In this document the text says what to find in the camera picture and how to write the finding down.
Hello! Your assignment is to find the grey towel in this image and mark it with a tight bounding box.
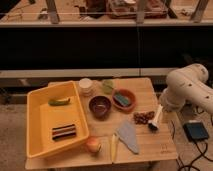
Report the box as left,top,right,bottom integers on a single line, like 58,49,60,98
115,120,139,154

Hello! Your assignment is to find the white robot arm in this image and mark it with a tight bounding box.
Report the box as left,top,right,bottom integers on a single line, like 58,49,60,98
159,63,213,115

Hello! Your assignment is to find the green glass cup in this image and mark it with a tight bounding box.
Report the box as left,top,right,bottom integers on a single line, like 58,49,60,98
102,80,114,94

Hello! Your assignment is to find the dark purple bowl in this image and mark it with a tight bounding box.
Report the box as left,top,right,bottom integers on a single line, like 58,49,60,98
89,96,111,119

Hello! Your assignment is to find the terracotta bowl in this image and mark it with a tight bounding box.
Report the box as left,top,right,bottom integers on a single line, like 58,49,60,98
112,89,136,113

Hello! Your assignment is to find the teal sponge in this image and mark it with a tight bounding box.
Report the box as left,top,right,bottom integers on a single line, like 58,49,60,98
114,93,130,107

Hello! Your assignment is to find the brown grapes bunch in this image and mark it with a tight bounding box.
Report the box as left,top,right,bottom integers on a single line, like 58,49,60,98
133,111,155,124

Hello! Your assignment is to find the green pepper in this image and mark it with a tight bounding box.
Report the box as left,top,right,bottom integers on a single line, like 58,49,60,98
48,98,70,106

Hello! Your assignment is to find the orange apple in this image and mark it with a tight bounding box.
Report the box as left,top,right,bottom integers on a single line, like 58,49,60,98
86,136,101,153

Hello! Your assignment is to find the yellow plastic bin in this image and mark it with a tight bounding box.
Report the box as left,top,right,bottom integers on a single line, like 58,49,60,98
26,81,89,158

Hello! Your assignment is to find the black pedal box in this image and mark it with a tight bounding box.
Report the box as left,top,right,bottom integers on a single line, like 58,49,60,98
183,122,209,141

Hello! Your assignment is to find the white handled brush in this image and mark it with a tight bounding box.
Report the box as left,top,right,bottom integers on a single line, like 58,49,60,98
148,105,163,131

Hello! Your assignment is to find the black cable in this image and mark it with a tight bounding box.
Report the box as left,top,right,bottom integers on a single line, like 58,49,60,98
169,106,213,171

